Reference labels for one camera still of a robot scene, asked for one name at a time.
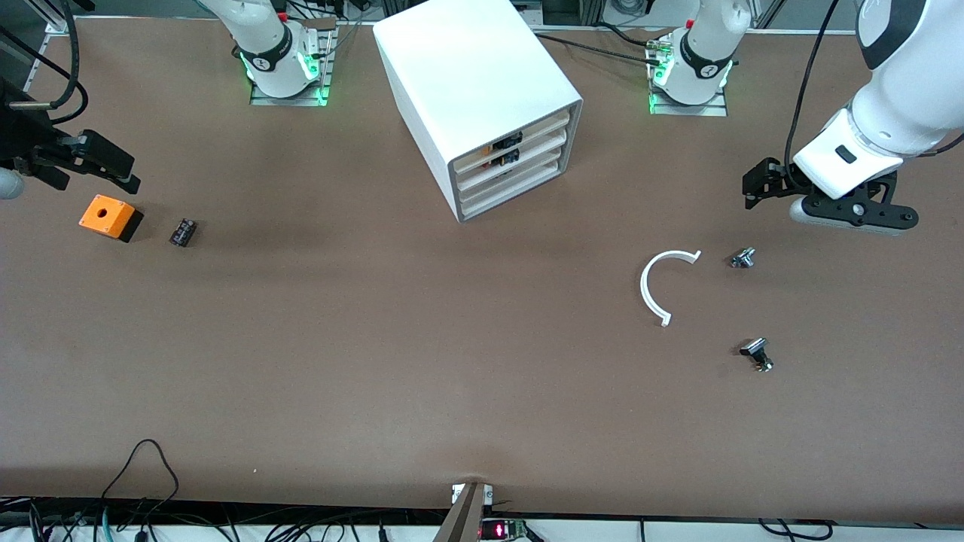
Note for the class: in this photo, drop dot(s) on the black left camera bracket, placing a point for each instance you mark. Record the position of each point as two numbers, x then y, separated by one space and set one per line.
858 211

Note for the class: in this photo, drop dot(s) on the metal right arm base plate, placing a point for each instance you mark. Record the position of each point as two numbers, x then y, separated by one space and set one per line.
286 101

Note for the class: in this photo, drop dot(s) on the orange box with hole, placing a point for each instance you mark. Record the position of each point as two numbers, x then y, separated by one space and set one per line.
105 214

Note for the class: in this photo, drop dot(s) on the small black electronic component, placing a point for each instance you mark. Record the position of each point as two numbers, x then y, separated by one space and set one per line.
182 232

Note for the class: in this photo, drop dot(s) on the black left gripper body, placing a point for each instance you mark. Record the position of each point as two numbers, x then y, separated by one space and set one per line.
776 178

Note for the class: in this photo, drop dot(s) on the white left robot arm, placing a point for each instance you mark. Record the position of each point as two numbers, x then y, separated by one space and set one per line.
904 90

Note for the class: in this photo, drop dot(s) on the small metal knob lower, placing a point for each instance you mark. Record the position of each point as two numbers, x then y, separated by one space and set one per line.
755 349

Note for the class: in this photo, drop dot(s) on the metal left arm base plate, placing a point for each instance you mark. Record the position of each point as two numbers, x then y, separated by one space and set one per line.
708 111

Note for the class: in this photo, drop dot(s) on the orange push button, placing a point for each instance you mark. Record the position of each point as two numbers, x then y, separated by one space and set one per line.
512 140

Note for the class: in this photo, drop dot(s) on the aluminium frame corner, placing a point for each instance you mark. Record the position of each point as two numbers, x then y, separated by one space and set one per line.
51 28

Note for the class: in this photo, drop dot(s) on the small silver knob switch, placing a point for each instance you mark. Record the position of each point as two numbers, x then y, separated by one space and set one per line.
743 258

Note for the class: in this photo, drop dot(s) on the brown camera mounting pole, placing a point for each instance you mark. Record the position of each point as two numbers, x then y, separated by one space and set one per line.
463 519

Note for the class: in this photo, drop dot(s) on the white curved plastic strip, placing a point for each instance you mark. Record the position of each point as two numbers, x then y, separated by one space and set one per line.
645 290

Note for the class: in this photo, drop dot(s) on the small device with red light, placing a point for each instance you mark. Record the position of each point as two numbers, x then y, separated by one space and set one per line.
497 531

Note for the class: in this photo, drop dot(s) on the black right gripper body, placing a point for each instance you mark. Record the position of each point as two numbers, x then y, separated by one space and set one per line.
21 137

